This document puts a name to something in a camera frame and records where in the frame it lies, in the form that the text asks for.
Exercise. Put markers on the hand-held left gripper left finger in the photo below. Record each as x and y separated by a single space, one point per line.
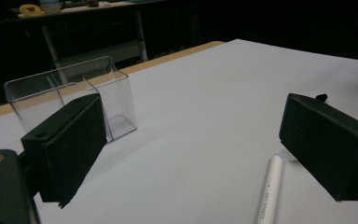
65 149

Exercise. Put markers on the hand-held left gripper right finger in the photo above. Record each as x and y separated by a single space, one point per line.
326 143

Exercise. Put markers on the white pen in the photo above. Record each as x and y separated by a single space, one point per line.
272 186

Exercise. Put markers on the clear plastic container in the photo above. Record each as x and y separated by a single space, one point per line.
118 93

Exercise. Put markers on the background workbench with white legs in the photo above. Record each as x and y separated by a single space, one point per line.
112 53

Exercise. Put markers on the yellow tape roll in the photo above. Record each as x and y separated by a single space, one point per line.
31 10

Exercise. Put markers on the white plastic box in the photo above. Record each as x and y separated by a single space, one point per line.
50 6

